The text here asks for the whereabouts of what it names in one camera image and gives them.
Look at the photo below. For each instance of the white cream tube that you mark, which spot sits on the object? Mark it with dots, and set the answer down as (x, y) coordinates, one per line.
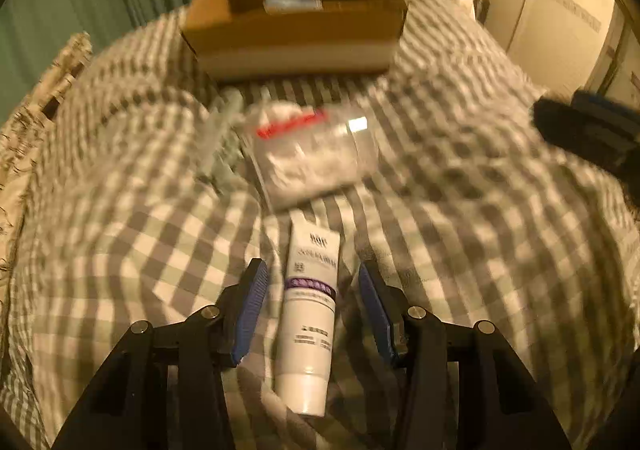
(307, 310)

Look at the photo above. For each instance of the clear plastic packet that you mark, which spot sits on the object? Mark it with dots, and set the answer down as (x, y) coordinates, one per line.
(220, 130)

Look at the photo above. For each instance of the checkered bed sheet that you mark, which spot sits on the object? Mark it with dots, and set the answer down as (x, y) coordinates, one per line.
(320, 210)

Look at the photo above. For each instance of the brown cardboard box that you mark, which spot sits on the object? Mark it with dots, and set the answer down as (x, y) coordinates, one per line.
(295, 15)

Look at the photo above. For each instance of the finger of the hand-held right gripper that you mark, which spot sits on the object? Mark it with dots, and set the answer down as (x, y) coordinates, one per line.
(585, 127)

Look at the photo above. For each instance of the floral patterned cloth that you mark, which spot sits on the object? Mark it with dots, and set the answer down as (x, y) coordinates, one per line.
(35, 105)

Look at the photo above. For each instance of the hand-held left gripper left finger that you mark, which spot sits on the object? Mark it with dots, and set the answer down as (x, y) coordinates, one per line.
(247, 312)

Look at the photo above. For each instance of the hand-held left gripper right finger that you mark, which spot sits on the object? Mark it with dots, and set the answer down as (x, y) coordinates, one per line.
(376, 312)

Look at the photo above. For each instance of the small tube inside box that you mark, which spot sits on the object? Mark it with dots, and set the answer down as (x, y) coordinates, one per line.
(293, 3)

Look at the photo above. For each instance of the clear zip bag red seal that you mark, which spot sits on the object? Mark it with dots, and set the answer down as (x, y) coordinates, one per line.
(310, 155)

